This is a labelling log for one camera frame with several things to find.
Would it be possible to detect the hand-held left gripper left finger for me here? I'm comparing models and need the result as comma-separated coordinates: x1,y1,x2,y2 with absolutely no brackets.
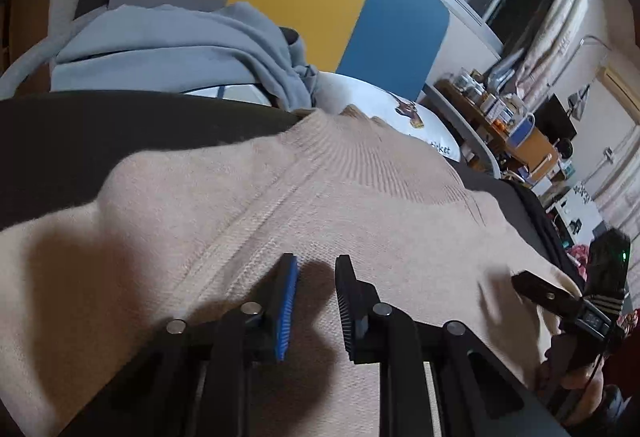
60,253,299,437

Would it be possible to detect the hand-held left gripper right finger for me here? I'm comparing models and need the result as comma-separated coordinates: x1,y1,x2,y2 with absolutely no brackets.
334,254,571,437

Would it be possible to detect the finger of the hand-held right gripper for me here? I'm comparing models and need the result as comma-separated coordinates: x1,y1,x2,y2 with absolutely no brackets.
511,270,586,318

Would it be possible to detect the beige knit sweater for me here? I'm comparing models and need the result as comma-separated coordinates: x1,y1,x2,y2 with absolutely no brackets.
0,109,583,437

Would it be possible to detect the person's right hand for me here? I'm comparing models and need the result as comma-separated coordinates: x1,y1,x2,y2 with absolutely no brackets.
537,347,606,425

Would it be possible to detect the pink bedspread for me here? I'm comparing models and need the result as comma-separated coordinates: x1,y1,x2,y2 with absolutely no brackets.
570,244,593,280

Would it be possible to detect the white shelf unit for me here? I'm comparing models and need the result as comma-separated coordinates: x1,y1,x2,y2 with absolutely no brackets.
547,184,606,243

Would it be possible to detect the beige patterned curtain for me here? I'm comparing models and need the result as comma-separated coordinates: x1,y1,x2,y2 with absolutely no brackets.
500,0,606,102
585,122,640,238

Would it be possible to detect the black monitor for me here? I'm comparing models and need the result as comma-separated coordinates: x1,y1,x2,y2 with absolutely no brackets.
537,94,578,142

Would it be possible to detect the grey hanging bag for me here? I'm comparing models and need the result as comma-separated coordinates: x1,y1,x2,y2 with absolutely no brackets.
567,84,593,120

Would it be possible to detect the air conditioner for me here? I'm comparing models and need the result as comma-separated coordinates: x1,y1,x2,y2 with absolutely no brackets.
597,67,640,124

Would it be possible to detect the wooden table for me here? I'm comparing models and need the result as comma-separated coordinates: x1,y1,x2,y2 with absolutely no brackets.
435,72,531,152

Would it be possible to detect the white printed pillow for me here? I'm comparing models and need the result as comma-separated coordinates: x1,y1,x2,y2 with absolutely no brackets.
180,72,466,162

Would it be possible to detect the light blue garment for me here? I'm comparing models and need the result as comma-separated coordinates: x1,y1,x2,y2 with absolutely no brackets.
50,2,321,110

